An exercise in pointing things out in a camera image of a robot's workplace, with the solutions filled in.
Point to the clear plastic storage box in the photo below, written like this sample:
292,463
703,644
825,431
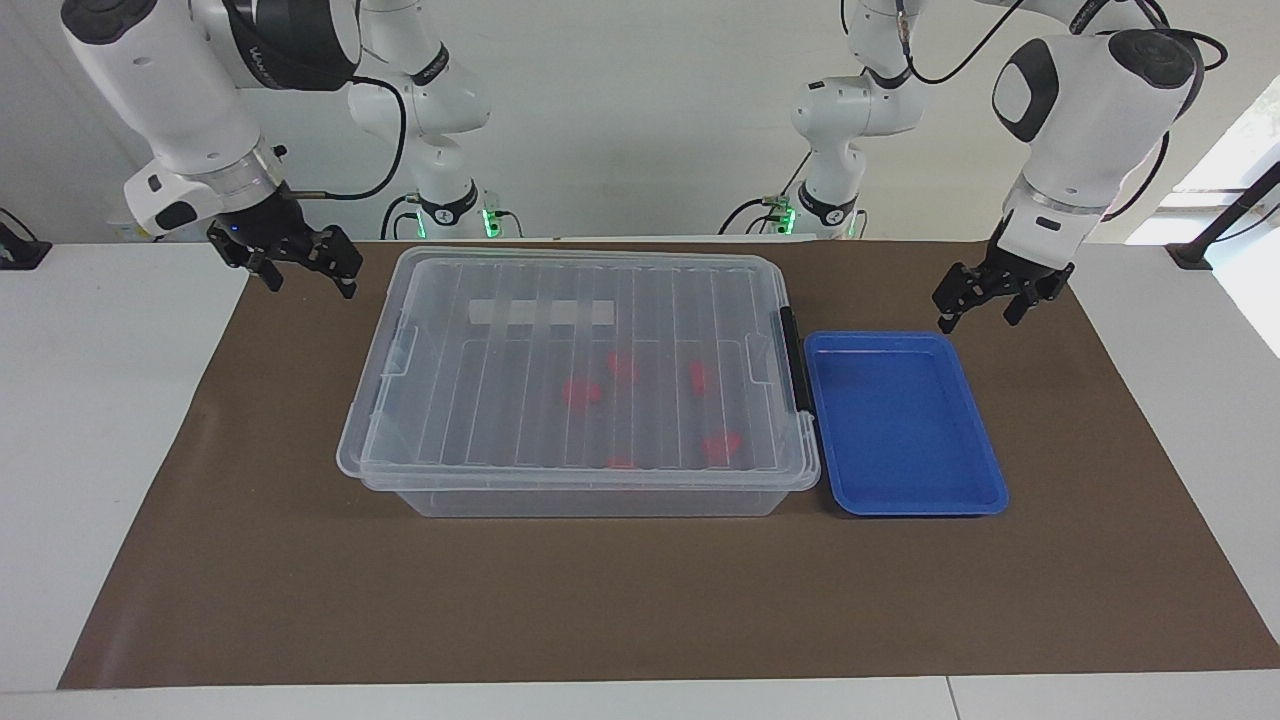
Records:
600,503

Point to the clear ribbed plastic lid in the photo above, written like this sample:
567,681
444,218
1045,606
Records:
520,420

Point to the black table clamp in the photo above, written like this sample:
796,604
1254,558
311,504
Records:
20,255

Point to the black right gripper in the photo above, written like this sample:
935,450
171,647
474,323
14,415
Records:
290,235

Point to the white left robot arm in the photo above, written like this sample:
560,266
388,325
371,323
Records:
1090,110

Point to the brown table mat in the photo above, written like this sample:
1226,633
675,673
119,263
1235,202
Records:
600,600

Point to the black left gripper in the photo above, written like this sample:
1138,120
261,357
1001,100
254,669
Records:
1010,275

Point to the black stand with pole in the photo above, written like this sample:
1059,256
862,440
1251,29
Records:
1190,255

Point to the bright window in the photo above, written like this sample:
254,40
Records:
1255,140

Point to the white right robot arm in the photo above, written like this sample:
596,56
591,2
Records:
170,90

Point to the blue plastic tray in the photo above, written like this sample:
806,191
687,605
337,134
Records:
900,420

